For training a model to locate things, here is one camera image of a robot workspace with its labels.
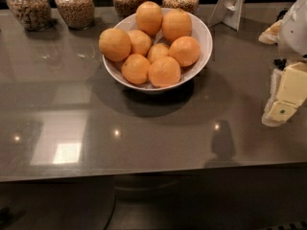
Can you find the orange front centre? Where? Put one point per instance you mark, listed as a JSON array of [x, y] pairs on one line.
[[164, 72]]

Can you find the orange top back left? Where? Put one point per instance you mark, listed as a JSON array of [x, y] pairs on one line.
[[149, 18]]

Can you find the glass jar far left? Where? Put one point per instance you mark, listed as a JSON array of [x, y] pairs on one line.
[[33, 15]]

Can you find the white card stand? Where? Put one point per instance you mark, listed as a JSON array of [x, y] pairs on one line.
[[227, 12]]

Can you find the orange far left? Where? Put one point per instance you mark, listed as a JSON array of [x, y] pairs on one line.
[[114, 44]]

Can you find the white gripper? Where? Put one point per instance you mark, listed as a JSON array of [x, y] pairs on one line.
[[295, 29]]

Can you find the small orange centre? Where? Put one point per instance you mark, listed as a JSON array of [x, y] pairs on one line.
[[157, 51]]

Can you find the orange top back right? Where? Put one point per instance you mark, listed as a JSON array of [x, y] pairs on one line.
[[176, 23]]

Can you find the orange front left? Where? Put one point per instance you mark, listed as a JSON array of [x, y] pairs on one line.
[[135, 69]]

